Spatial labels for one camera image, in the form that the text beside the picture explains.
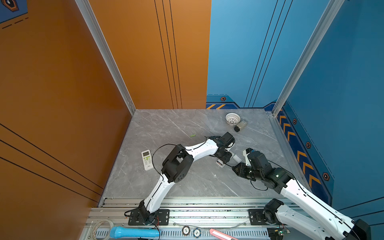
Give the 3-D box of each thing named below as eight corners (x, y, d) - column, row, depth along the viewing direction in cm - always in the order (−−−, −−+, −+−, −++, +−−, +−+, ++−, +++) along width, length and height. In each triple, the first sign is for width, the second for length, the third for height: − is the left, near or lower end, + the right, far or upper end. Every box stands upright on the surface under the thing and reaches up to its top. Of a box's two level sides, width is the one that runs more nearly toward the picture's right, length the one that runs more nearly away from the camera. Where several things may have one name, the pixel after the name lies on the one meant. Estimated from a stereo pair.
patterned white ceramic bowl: (231, 128, 112) (232, 123, 108) (223, 118, 118) (224, 114, 114) (241, 123, 115) (243, 119, 111) (233, 114, 121) (234, 110, 117)
